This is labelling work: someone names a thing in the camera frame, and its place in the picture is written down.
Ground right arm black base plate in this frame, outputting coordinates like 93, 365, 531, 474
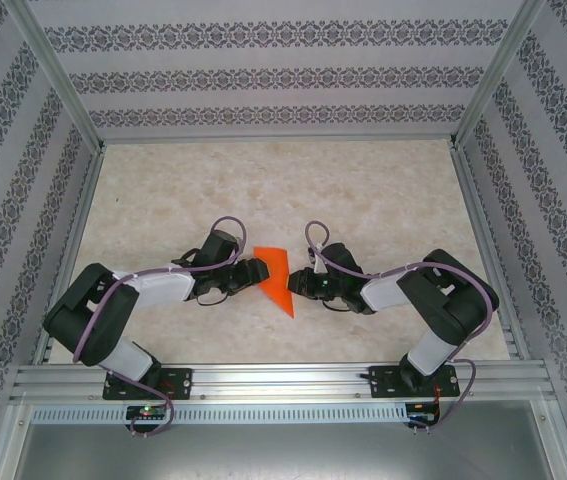
368, 364, 461, 400

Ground orange paper sheet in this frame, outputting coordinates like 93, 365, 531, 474
254, 246, 297, 320

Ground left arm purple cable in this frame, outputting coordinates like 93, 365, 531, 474
72, 215, 249, 439

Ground aluminium table side rail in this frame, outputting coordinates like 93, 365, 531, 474
31, 144, 109, 365
450, 139, 533, 362

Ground aluminium mounting rail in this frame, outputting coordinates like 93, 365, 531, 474
10, 363, 557, 402

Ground left wrist thin black cable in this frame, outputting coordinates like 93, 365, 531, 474
196, 292, 232, 308

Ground slotted grey cable duct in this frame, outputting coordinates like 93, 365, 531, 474
30, 403, 410, 425

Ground aluminium frame post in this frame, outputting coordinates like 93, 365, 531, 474
8, 0, 108, 151
448, 0, 549, 151

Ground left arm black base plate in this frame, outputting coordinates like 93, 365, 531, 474
102, 368, 194, 401

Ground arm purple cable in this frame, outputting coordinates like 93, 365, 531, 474
72, 215, 249, 439
304, 220, 497, 434

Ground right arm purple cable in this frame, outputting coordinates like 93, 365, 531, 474
304, 220, 497, 434

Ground grey metal sheet panel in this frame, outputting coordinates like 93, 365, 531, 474
12, 422, 554, 480

